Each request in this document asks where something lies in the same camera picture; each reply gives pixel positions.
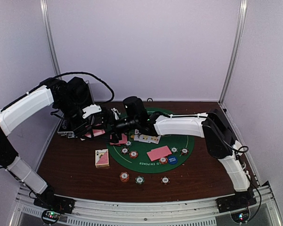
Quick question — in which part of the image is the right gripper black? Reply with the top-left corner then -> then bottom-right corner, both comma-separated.
92,113 -> 139,144

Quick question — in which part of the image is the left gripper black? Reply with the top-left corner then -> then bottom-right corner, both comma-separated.
56,97 -> 94,140

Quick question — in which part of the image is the pink-backed playing card deck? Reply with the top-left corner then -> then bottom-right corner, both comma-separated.
84,129 -> 106,138

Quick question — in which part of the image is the dealt pink-backed card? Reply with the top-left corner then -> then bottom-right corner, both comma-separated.
109,134 -> 128,145

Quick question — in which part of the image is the red five chip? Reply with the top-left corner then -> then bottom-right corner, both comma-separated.
129,151 -> 139,159
159,157 -> 168,164

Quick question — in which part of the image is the dealt card bottom seat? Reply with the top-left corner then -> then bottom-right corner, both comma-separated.
150,146 -> 172,157

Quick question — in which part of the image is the orange poker chip stack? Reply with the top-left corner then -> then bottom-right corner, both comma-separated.
119,172 -> 130,182

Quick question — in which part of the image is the green poker chip stack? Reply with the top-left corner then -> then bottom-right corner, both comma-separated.
135,176 -> 145,185

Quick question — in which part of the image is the blue small blind button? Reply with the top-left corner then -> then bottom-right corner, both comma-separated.
167,156 -> 178,165

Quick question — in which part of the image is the brown poker chip stack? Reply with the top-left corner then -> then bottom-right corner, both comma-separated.
161,177 -> 170,185

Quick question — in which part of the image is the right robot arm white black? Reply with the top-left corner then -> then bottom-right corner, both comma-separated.
100,105 -> 257,212

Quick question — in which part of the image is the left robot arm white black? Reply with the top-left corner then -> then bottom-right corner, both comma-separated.
0,77 -> 101,213

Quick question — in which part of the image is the gold card deck box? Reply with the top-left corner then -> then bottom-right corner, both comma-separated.
95,149 -> 109,168

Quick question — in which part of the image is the round green poker mat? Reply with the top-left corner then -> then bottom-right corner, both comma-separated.
105,107 -> 195,174

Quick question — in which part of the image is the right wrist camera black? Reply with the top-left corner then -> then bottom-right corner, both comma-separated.
123,96 -> 148,119

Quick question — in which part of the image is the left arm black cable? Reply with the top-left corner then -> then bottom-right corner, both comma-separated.
54,72 -> 115,103

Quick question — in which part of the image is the left aluminium post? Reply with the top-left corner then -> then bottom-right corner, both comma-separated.
40,0 -> 61,75

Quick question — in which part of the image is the aluminium post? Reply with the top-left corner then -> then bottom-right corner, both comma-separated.
218,0 -> 248,105
40,0 -> 61,75

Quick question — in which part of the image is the front aluminium rail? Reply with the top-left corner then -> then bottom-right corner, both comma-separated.
7,185 -> 283,226

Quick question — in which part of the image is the right aluminium post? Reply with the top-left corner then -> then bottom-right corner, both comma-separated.
218,0 -> 248,105

